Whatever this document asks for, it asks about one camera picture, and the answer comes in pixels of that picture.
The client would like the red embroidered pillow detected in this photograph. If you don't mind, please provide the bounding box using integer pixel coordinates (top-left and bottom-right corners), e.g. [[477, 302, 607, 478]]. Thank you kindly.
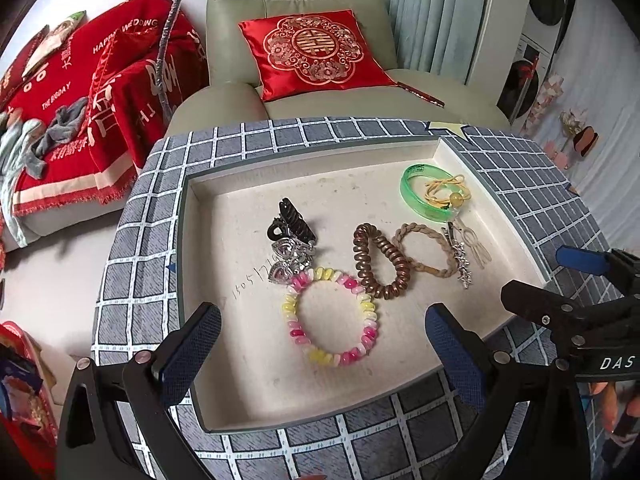
[[0, 30, 51, 111]]

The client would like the grey jewelry tray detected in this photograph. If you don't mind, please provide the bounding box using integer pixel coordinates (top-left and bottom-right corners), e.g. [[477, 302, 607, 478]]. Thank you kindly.
[[177, 136, 558, 433]]

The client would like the red cloth strip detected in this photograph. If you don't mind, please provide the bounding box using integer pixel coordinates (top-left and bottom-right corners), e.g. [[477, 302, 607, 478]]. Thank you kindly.
[[397, 80, 446, 108]]

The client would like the tan braided hair tie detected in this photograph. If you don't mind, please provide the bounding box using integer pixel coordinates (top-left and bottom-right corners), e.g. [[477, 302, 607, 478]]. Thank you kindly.
[[391, 221, 463, 281]]

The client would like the printed photo pillow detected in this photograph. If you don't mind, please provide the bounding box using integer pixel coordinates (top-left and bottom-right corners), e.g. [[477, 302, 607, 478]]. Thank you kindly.
[[22, 10, 88, 78]]

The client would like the pink flower decoration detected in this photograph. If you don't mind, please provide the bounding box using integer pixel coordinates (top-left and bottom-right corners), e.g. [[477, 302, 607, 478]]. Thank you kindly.
[[525, 72, 566, 131]]

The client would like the green translucent bangle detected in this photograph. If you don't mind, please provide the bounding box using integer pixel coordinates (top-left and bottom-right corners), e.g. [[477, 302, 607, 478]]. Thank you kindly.
[[400, 162, 476, 223]]

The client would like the silver heart hair clip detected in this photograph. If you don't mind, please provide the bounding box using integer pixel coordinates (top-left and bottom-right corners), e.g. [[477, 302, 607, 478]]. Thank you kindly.
[[267, 239, 317, 286]]

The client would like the pink yellow spiral hair tie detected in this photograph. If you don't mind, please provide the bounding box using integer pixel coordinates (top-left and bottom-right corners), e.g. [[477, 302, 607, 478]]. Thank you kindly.
[[281, 267, 381, 367]]

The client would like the yellow beaded hair tie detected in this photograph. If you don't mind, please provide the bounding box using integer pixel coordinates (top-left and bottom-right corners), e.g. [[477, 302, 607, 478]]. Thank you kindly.
[[424, 174, 473, 211]]

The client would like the pale blue curtain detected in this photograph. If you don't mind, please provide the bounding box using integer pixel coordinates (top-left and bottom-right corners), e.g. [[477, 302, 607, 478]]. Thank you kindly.
[[372, 0, 501, 86]]

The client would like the silver rhinestone hair clip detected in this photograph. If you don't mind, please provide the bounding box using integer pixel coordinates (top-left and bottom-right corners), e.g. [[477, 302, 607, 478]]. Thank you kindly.
[[441, 222, 475, 290]]

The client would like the light grey garment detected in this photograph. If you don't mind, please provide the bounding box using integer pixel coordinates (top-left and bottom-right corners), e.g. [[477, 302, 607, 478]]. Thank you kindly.
[[0, 110, 46, 248]]

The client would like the beige leather armchair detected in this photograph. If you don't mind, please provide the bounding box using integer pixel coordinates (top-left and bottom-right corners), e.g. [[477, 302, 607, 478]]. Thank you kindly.
[[162, 0, 511, 136]]

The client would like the brown spiral hair tie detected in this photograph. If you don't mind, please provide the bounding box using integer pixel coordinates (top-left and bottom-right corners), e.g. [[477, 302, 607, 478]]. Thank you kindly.
[[352, 222, 416, 300]]

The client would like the black hair claw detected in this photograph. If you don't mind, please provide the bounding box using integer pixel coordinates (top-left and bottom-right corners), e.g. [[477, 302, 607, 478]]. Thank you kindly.
[[266, 198, 318, 251]]

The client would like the dark grey garment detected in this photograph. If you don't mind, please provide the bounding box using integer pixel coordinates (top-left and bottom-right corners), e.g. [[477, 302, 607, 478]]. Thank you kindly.
[[27, 97, 91, 178]]

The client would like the red printed blanket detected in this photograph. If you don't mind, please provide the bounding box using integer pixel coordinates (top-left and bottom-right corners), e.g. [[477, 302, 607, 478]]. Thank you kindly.
[[0, 0, 208, 216]]

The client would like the person's right hand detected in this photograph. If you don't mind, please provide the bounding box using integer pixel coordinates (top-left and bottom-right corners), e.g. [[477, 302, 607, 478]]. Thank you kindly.
[[587, 380, 640, 466]]

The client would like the white washing machine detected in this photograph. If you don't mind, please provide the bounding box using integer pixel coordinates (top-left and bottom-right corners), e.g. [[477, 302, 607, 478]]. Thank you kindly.
[[500, 35, 556, 123]]

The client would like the clear plastic hair clip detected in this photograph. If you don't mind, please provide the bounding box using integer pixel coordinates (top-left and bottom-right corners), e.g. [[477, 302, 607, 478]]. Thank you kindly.
[[457, 217, 493, 267]]

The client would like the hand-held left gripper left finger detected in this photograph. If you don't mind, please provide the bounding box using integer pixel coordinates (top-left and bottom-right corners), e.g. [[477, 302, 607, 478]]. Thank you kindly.
[[55, 301, 223, 480]]

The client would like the red embroidered cushion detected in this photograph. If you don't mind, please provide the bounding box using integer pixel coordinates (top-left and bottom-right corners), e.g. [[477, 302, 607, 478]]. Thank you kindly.
[[238, 9, 398, 102]]

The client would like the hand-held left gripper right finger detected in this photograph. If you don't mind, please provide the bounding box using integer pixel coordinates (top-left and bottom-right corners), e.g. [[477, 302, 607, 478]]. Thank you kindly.
[[424, 302, 606, 480]]

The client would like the grey checked tablecloth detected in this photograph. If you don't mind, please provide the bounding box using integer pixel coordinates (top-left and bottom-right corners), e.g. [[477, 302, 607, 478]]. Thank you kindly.
[[90, 116, 640, 480]]

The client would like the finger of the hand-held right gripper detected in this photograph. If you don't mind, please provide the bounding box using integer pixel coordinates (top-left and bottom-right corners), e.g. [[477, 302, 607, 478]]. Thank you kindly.
[[500, 280, 640, 341], [555, 245, 640, 286]]

